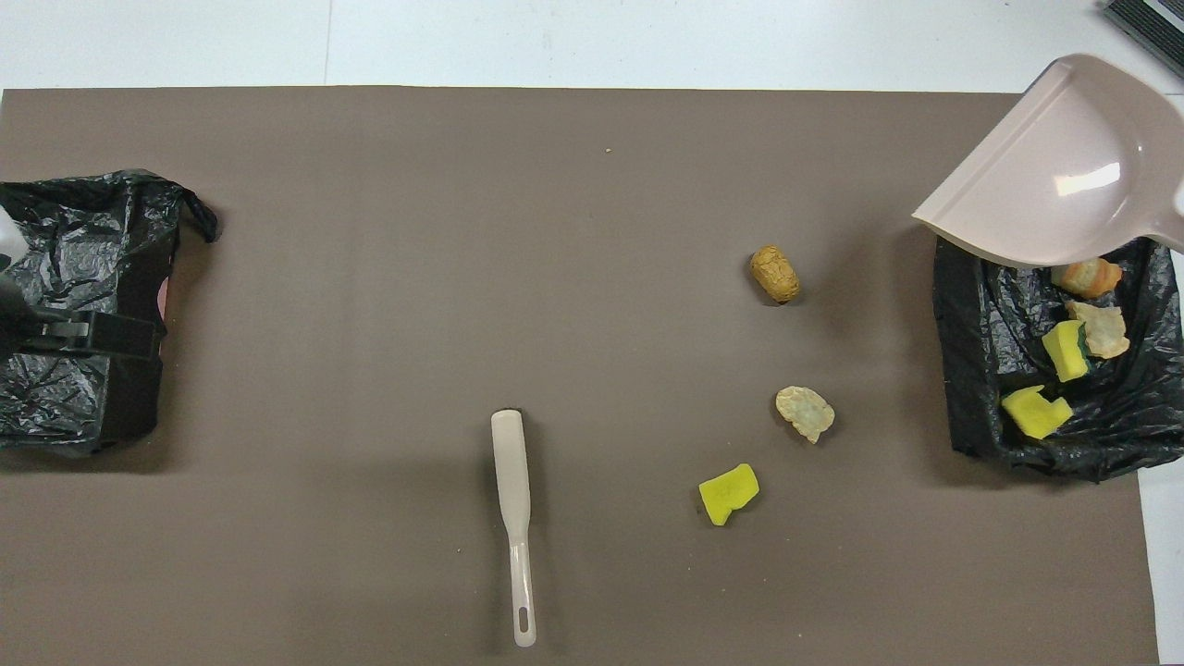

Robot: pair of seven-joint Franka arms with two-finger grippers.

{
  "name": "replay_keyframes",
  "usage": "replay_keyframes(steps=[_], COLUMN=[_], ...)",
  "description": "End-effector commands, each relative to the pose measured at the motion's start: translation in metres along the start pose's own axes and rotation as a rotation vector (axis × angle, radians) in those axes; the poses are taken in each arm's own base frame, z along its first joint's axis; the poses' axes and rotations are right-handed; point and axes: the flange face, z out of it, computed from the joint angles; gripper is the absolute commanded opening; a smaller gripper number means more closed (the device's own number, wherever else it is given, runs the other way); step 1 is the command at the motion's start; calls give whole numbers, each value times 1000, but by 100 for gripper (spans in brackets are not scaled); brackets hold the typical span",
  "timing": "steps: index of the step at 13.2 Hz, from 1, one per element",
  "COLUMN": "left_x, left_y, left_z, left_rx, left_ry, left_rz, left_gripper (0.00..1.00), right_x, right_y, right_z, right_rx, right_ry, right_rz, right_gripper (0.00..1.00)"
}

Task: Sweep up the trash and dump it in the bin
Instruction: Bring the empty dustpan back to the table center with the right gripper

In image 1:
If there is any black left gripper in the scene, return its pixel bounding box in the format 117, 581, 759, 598
0, 270, 169, 362

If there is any beige hand brush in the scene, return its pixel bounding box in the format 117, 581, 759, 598
490, 409, 538, 648

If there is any yellow sponge piece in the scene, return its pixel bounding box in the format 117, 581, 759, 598
1001, 385, 1075, 441
697, 462, 761, 528

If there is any beige plastic dustpan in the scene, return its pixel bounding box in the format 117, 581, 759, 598
911, 53, 1184, 271

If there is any yellow sponge with green pad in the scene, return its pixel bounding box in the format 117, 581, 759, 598
1042, 320, 1094, 383

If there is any large striped croissant piece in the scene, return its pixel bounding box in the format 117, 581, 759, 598
1050, 257, 1124, 300

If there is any small flaky croissant piece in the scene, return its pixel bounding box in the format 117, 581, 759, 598
1064, 301, 1131, 361

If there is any black bag lined bin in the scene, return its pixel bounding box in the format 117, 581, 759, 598
932, 231, 1184, 484
0, 168, 220, 459

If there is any brown table mat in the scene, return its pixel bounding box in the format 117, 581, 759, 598
0, 86, 1160, 666

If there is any brown oval bread roll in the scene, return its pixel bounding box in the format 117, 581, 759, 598
749, 244, 801, 304

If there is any pale crumpled chip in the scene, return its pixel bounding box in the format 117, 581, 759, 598
775, 385, 836, 444

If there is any dark ribbed device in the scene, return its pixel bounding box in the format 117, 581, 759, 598
1101, 0, 1184, 80

